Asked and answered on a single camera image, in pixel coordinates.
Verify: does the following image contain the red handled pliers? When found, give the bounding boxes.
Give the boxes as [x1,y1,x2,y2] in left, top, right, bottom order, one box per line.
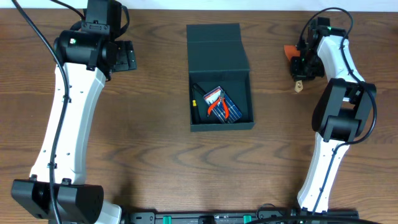
[206,90,230,121]

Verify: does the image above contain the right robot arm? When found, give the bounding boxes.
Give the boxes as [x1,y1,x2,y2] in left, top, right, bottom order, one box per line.
[284,17,377,213]

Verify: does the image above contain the orange scraper wooden handle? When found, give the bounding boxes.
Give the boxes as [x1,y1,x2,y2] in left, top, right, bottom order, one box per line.
[284,45,303,93]

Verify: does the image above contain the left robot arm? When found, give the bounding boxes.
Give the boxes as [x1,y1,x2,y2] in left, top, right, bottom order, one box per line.
[11,0,137,224]

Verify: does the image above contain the black yellow screwdriver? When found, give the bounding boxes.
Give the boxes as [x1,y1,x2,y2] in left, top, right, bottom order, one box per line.
[192,83,206,124]

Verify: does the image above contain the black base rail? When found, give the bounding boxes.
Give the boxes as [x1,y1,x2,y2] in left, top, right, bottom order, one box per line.
[121,210,360,224]

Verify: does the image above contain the blue drill bit case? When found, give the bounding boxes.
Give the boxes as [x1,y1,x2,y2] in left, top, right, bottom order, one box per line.
[203,86,242,124]

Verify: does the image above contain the black gift box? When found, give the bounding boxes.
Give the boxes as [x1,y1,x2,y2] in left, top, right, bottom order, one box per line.
[187,24,254,132]

